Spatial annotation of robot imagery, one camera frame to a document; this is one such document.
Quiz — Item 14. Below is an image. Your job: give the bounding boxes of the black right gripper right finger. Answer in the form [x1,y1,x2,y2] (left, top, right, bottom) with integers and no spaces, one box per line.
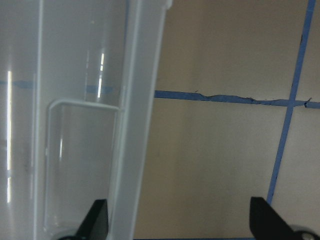
[250,197,303,240]

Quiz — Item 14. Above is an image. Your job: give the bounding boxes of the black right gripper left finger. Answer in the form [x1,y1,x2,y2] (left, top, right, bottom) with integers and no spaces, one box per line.
[75,199,109,240]

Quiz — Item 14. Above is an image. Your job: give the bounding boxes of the clear plastic box lid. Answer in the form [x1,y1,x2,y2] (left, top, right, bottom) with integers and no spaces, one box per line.
[0,0,173,240]

